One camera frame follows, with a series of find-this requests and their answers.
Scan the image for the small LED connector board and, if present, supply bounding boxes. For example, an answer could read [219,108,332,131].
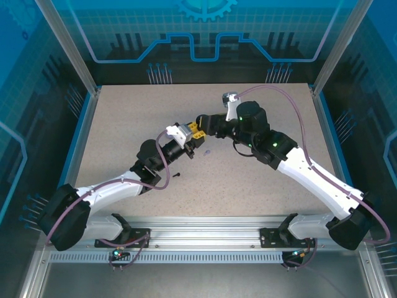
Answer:
[290,248,311,260]
[112,245,130,261]

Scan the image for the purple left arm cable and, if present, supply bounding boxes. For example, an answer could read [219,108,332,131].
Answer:
[45,130,171,271]

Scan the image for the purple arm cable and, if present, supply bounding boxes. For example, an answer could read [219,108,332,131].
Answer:
[235,84,391,271]
[45,130,171,271]

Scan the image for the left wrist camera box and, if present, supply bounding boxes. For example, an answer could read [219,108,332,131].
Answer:
[165,122,192,147]

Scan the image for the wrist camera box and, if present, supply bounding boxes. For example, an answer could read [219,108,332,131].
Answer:
[165,122,192,147]
[220,91,240,122]

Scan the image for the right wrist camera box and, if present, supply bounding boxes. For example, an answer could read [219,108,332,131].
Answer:
[220,91,240,122]

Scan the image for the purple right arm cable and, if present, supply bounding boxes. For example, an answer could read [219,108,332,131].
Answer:
[235,84,391,271]

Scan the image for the aluminium table side rail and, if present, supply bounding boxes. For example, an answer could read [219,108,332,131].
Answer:
[51,86,102,226]
[310,85,356,226]

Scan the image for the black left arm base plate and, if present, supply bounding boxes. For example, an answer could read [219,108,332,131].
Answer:
[94,228,152,248]

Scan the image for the aluminium mounting rail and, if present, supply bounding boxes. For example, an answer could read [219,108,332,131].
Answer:
[40,215,372,251]

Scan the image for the aluminium frame post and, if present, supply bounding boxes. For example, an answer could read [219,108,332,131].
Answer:
[33,0,102,96]
[311,0,375,96]

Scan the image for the slotted metal cable duct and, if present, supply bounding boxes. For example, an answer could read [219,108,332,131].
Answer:
[48,251,285,264]

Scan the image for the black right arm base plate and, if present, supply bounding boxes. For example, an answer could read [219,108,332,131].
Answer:
[259,227,316,248]

